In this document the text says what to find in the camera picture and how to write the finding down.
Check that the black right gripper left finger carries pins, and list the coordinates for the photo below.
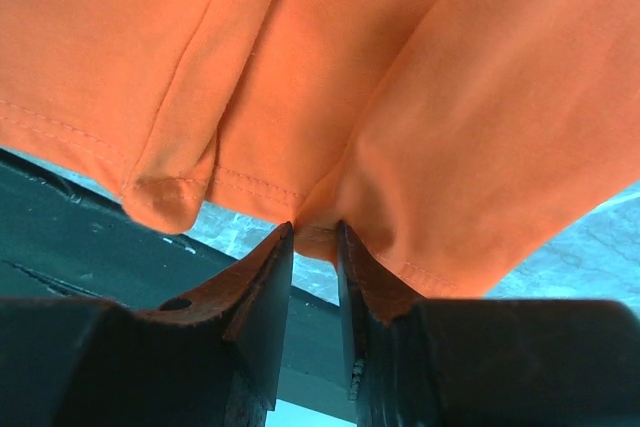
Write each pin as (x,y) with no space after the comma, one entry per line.
(210,356)

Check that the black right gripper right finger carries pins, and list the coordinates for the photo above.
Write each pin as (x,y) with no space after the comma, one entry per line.
(417,361)

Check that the orange t shirt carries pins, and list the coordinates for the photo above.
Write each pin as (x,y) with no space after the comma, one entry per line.
(455,136)

